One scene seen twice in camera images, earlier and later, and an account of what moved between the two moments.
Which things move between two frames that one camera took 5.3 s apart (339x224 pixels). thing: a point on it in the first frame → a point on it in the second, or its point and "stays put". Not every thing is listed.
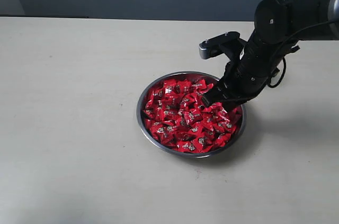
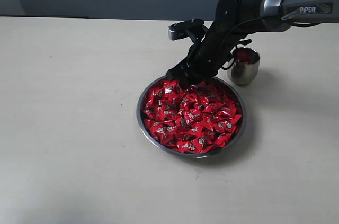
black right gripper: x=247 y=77 → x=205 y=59
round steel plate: x=173 y=118 stays put
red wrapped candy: x=187 y=146 stays put
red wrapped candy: x=192 y=117 stays put
